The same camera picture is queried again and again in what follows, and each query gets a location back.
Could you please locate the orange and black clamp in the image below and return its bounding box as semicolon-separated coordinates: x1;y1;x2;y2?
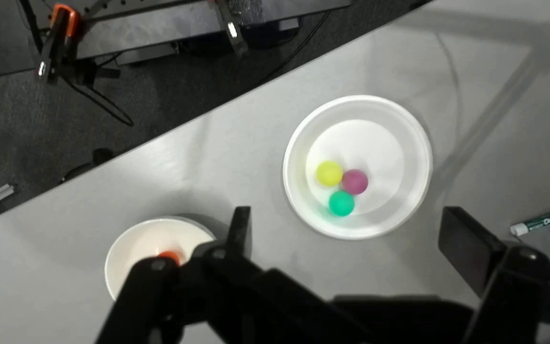
35;3;84;86

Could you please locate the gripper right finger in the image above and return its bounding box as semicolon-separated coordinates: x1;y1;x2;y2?
438;206;550;344

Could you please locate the small white bowl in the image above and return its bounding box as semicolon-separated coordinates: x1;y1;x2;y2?
104;217;219;302

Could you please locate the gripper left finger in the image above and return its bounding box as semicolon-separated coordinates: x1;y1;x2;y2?
95;206;367;344

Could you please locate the pink ball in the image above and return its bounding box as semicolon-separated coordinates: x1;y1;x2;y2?
341;169;370;196

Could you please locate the green ball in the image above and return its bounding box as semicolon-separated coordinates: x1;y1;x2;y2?
328;191;356;217

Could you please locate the green whiteboard marker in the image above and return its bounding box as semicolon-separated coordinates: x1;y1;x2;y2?
510;203;550;237

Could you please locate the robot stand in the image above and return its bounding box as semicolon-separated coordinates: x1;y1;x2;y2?
0;0;354;83

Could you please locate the black cable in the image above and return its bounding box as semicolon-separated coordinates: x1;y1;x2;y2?
237;10;333;91

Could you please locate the yellow ball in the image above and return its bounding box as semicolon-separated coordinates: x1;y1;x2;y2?
315;160;344;187

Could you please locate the wide white bowl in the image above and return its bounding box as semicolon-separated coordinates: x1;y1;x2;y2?
282;94;434;240

